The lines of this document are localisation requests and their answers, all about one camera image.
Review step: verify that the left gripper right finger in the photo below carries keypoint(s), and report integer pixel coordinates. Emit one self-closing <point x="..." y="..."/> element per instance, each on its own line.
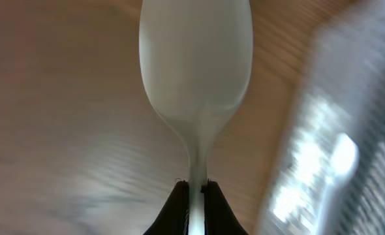
<point x="219" y="217"/>

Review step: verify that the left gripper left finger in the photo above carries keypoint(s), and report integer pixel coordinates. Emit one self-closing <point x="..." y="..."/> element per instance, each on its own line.
<point x="173" y="219"/>

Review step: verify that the small white spoon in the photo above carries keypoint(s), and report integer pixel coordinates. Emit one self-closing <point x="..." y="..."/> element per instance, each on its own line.
<point x="196" y="59"/>

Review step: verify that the clear plastic basket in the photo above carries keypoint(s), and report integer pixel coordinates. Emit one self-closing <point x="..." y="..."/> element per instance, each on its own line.
<point x="343" y="92"/>

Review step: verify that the white plastic spoon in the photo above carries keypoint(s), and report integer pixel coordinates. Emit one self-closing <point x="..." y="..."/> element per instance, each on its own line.
<point x="343" y="164"/>

